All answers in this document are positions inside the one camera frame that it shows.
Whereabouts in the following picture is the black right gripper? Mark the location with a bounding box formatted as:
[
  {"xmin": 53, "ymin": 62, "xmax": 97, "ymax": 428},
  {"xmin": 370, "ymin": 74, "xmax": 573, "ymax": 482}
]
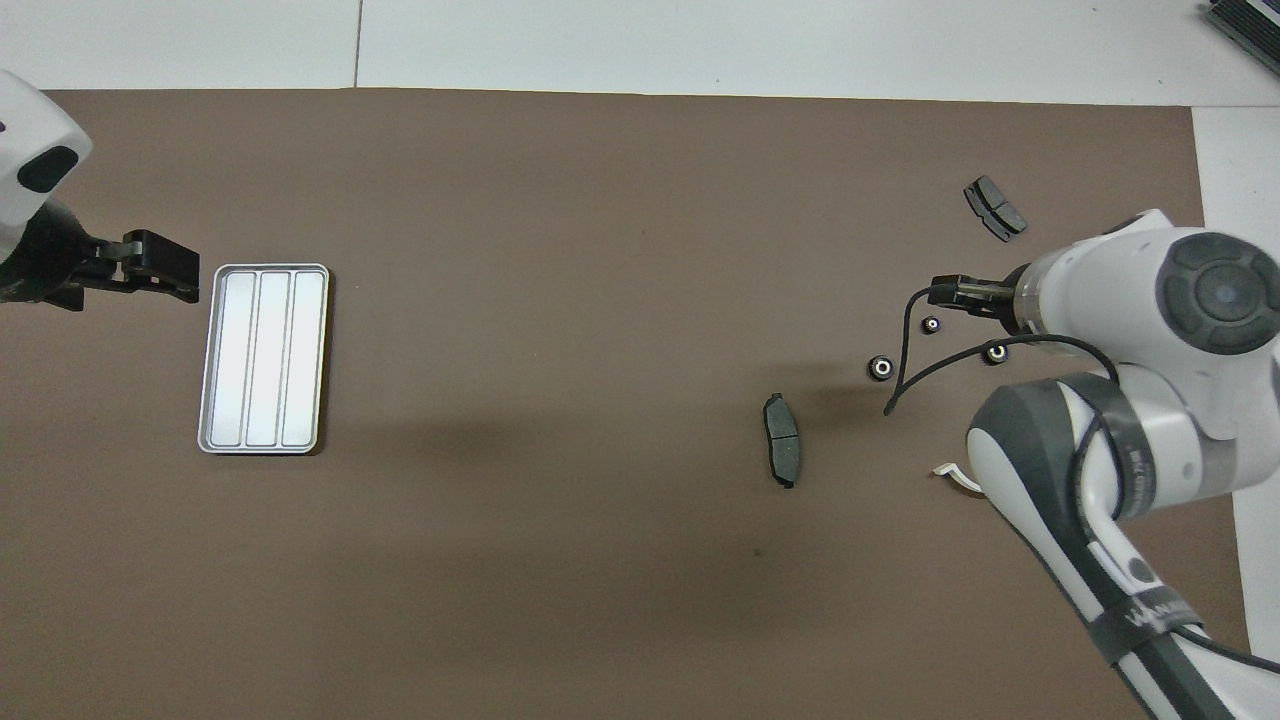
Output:
[{"xmin": 930, "ymin": 265, "xmax": 1031, "ymax": 321}]

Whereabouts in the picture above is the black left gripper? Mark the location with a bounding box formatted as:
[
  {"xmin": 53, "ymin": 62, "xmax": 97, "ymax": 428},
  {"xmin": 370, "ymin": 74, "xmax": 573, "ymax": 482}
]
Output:
[{"xmin": 0, "ymin": 198, "xmax": 201, "ymax": 311}]

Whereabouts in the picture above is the silver metal tray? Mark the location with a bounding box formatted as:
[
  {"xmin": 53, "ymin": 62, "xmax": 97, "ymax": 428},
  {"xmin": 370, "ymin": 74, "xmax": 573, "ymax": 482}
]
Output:
[{"xmin": 197, "ymin": 263, "xmax": 331, "ymax": 456}]

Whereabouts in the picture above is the short dark grey brake pad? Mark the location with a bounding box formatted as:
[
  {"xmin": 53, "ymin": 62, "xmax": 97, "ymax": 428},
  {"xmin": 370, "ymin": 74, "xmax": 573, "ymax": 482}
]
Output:
[{"xmin": 964, "ymin": 175, "xmax": 1028, "ymax": 243}]

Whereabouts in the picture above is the long dark grey brake pad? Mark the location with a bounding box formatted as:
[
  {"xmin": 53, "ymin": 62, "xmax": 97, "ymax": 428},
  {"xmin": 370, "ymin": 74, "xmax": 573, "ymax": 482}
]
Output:
[{"xmin": 763, "ymin": 392, "xmax": 804, "ymax": 489}]

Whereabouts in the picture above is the brown table mat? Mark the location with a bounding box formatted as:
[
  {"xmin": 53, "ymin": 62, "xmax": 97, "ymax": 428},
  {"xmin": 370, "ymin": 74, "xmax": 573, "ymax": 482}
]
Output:
[{"xmin": 0, "ymin": 88, "xmax": 1259, "ymax": 720}]

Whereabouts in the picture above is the grey ridged device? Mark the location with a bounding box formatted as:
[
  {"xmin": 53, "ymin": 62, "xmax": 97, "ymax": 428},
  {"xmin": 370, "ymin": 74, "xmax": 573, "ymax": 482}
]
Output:
[{"xmin": 1203, "ymin": 0, "xmax": 1280, "ymax": 51}]

